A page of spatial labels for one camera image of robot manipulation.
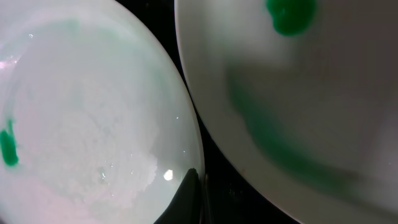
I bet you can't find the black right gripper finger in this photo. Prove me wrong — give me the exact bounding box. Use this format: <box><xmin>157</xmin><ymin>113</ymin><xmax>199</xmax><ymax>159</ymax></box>
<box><xmin>155</xmin><ymin>168</ymin><xmax>201</xmax><ymax>224</ymax></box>

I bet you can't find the mint green plate with stain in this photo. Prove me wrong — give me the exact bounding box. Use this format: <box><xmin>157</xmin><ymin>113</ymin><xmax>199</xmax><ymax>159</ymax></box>
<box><xmin>1</xmin><ymin>1</ymin><xmax>204</xmax><ymax>224</ymax></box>

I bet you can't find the round black serving tray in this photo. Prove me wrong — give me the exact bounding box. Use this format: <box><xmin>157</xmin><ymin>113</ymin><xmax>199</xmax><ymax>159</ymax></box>
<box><xmin>118</xmin><ymin>0</ymin><xmax>296</xmax><ymax>224</ymax></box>

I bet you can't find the white plate with green stain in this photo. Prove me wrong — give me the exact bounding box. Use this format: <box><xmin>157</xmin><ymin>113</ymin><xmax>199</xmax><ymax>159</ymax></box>
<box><xmin>175</xmin><ymin>0</ymin><xmax>397</xmax><ymax>223</ymax></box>

